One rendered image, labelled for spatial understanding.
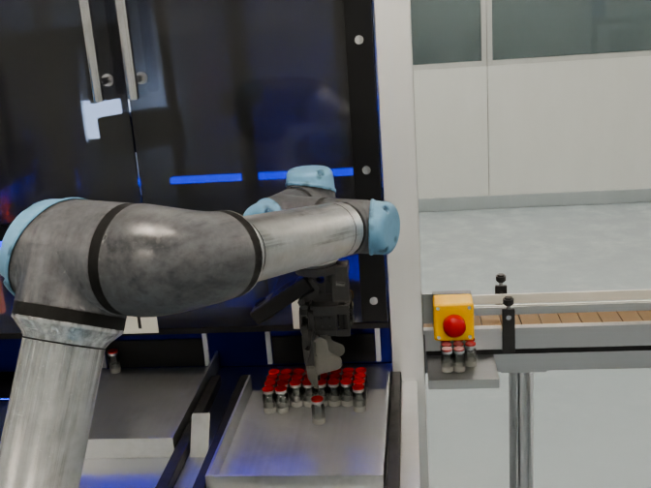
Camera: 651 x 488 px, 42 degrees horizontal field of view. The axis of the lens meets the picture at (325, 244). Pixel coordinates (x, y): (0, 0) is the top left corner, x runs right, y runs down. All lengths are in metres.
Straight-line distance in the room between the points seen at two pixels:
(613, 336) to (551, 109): 4.54
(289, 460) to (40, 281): 0.61
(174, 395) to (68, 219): 0.78
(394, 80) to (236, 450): 0.66
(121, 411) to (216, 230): 0.80
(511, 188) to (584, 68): 0.96
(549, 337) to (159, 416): 0.75
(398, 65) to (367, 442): 0.62
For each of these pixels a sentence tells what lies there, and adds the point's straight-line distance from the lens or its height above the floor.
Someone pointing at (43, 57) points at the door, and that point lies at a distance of 1.58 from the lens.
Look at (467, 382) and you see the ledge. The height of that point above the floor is 0.87.
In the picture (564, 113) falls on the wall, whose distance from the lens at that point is 6.20.
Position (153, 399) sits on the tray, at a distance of 1.62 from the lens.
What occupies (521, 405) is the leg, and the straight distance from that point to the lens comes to 1.80.
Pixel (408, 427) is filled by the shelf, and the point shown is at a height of 0.88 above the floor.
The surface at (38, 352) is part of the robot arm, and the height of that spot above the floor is 1.25.
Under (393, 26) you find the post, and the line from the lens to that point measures 1.44.
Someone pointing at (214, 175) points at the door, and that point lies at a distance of 1.52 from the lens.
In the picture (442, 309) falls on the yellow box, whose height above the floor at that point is 1.02.
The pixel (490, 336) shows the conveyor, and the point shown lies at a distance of 1.68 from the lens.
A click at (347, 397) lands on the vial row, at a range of 1.50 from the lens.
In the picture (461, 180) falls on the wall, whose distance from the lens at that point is 6.20.
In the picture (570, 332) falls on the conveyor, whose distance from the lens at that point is 1.70.
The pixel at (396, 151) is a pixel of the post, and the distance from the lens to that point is 1.46.
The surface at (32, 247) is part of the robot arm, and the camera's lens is 0.91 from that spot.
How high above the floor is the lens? 1.58
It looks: 16 degrees down
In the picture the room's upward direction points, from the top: 4 degrees counter-clockwise
